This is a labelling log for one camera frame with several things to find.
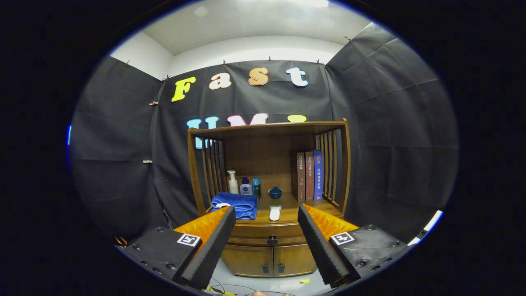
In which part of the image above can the wooden cabinet door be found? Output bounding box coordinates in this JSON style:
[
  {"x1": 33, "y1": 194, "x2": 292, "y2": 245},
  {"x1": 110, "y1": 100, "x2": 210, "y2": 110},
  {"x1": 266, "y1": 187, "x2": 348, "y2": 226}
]
[
  {"x1": 272, "y1": 244, "x2": 318, "y2": 277},
  {"x1": 221, "y1": 245, "x2": 275, "y2": 277}
]

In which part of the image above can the brown wooden cabinet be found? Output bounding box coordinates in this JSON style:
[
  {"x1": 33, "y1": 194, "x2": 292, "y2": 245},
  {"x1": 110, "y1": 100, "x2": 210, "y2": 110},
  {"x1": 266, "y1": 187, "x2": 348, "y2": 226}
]
[{"x1": 187, "y1": 119, "x2": 351, "y2": 278}]

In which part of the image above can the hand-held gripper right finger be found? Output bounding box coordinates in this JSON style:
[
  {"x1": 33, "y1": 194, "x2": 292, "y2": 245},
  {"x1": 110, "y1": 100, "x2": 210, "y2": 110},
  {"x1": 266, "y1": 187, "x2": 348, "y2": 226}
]
[{"x1": 298, "y1": 203, "x2": 413, "y2": 288}]

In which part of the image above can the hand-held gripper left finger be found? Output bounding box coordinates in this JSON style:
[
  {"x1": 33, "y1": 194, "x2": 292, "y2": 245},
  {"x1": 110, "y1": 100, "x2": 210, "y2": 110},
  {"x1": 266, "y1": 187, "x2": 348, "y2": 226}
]
[{"x1": 117, "y1": 206, "x2": 237, "y2": 290}]

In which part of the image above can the blue book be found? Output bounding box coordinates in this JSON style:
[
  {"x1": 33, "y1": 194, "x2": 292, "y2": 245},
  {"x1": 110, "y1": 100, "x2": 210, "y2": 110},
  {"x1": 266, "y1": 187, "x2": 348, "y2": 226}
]
[{"x1": 314, "y1": 150, "x2": 323, "y2": 201}]

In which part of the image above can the blue folded towel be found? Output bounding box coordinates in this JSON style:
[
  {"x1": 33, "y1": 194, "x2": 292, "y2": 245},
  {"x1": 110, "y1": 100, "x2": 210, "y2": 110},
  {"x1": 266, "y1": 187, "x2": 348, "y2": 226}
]
[{"x1": 211, "y1": 192, "x2": 258, "y2": 220}]

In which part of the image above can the dark brown book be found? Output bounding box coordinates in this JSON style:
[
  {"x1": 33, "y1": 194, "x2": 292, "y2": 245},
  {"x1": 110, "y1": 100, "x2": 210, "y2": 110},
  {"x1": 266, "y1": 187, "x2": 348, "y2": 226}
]
[{"x1": 291, "y1": 152, "x2": 306, "y2": 204}]

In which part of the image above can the black backdrop cloth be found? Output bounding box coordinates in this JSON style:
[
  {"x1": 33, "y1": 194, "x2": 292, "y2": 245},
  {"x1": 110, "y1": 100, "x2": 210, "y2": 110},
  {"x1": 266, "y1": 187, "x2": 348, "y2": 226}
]
[{"x1": 70, "y1": 23, "x2": 459, "y2": 243}]

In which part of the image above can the wooden countertop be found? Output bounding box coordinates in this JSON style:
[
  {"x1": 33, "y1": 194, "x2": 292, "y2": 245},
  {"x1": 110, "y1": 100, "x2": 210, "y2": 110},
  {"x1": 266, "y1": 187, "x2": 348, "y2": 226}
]
[{"x1": 228, "y1": 191, "x2": 344, "y2": 226}]

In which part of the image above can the reddish brown book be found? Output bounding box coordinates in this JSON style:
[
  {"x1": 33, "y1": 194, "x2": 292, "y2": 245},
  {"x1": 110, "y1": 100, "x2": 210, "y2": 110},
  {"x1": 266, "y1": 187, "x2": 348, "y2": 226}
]
[{"x1": 305, "y1": 151, "x2": 315, "y2": 202}]

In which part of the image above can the brown wooden drawer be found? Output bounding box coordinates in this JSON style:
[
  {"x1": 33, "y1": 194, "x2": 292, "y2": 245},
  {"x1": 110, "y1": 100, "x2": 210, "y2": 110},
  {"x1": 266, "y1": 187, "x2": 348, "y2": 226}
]
[{"x1": 227, "y1": 224, "x2": 307, "y2": 247}]

